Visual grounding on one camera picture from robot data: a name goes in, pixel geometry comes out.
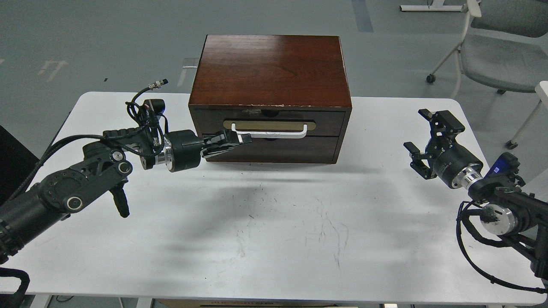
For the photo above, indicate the wooden drawer with white handle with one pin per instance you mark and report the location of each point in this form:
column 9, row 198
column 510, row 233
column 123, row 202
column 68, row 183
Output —
column 319, row 123

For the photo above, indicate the grey office chair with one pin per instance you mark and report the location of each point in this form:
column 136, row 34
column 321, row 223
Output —
column 502, row 64

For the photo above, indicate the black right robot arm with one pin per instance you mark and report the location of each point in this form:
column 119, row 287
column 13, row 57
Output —
column 499, row 214

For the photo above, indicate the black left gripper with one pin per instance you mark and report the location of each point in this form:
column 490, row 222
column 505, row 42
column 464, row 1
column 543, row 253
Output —
column 183, row 147

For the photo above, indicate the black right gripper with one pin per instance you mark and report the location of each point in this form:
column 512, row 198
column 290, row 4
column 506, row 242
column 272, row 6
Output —
column 444, row 127

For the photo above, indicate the white table leg base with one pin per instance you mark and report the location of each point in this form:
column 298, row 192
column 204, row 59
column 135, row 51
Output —
column 433, row 6

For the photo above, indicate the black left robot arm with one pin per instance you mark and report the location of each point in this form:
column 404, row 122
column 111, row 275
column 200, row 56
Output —
column 31, row 210

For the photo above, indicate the dark wooden drawer cabinet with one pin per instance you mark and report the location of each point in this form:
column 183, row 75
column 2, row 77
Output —
column 275, row 72

